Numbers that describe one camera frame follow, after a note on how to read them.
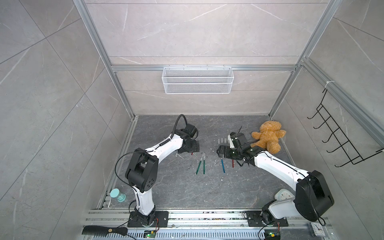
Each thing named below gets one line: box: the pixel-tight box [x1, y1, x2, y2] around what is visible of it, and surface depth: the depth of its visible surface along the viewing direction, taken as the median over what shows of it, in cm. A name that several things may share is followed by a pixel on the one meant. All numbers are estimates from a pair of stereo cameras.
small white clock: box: [307, 222, 326, 237], surface depth 70 cm
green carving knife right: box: [203, 153, 206, 175], surface depth 94 cm
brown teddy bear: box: [250, 120, 287, 154], surface depth 99 cm
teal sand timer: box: [110, 188, 126, 203], surface depth 76 cm
